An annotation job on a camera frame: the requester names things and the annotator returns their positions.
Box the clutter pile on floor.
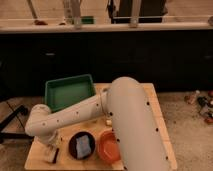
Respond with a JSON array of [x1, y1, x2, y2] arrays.
[[184, 90, 213, 124]]

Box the black stand base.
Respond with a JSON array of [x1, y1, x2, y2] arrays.
[[0, 105, 32, 144]]

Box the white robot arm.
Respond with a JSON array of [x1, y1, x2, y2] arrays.
[[25, 77, 170, 171]]

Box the green box on counter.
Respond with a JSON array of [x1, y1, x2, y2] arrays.
[[81, 16, 94, 24]]

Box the orange bowl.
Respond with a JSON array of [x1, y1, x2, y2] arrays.
[[97, 131, 120, 164]]

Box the blue sponge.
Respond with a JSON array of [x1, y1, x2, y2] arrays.
[[76, 135, 91, 158]]

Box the green plastic tray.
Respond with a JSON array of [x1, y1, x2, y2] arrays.
[[45, 74, 96, 112]]

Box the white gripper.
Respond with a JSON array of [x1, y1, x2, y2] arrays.
[[41, 132, 62, 156]]

